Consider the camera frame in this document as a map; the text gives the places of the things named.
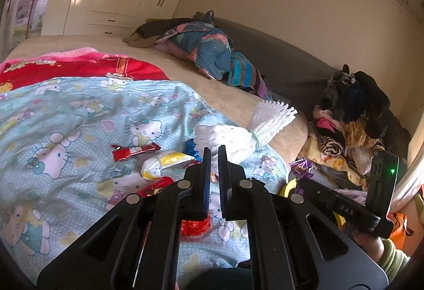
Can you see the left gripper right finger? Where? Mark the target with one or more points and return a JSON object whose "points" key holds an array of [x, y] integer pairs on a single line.
{"points": [[292, 244]]}

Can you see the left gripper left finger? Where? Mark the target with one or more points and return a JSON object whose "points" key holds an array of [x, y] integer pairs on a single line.
{"points": [[134, 245]]}

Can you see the red plastic bag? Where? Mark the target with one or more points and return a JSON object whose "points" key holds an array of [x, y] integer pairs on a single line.
{"points": [[191, 228]]}

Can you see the red cylinder packet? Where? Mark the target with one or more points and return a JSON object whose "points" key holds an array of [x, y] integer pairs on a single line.
{"points": [[156, 187]]}

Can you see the purple snack wrapper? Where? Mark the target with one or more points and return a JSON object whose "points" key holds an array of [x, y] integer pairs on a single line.
{"points": [[301, 168]]}

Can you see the yellow white snack bag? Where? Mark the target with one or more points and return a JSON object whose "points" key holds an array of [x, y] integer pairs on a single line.
{"points": [[153, 166]]}

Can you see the red snack stick wrapper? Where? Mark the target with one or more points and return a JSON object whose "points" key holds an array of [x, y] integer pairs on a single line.
{"points": [[121, 153]]}

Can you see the blue glove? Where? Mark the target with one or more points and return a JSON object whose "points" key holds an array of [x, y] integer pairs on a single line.
{"points": [[189, 149]]}

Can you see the white foam fruit net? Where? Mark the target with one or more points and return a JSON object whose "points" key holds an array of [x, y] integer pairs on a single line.
{"points": [[267, 120]]}

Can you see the green sleeve forearm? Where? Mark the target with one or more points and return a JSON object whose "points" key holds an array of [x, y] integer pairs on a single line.
{"points": [[393, 260]]}

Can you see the yellow rim trash bin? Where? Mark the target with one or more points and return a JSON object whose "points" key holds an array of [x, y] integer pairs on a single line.
{"points": [[290, 188]]}

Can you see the person right hand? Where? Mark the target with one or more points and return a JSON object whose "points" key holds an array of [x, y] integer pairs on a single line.
{"points": [[371, 245]]}

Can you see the orange bag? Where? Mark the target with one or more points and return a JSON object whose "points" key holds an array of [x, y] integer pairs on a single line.
{"points": [[400, 229]]}

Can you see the pile of clothes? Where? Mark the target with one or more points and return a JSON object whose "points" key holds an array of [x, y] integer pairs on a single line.
{"points": [[351, 125]]}

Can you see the Hello Kitty blue blanket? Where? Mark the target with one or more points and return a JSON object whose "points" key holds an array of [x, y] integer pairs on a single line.
{"points": [[58, 176]]}

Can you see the striped colourful cloth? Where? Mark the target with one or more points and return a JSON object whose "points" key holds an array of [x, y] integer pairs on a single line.
{"points": [[244, 75]]}

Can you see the brown dark garment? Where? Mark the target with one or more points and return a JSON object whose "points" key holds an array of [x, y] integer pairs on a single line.
{"points": [[146, 34]]}

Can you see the red pink blanket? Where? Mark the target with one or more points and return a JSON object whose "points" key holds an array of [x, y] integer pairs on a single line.
{"points": [[83, 62]]}

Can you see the blue floral quilt bundle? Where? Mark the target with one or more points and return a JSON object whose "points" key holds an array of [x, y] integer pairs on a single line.
{"points": [[200, 42]]}

